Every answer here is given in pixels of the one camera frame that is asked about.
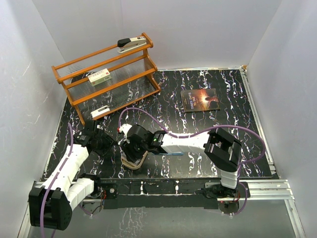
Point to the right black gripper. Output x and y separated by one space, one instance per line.
131 154

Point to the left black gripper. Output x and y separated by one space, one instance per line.
109 142

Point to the blue leather card holder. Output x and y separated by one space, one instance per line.
172 154

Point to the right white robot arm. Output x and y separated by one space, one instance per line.
221 147

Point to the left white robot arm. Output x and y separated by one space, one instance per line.
51 204

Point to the white card on rack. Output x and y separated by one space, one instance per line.
100 111

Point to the orange wooden three-tier rack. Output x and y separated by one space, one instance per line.
110 79

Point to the green and white small box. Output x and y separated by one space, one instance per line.
99 77

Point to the dark book with sunset cover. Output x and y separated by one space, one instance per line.
200 100

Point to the black and beige stapler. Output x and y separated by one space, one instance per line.
127 44

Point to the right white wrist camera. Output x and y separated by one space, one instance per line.
124 130

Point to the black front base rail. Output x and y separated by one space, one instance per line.
171 193

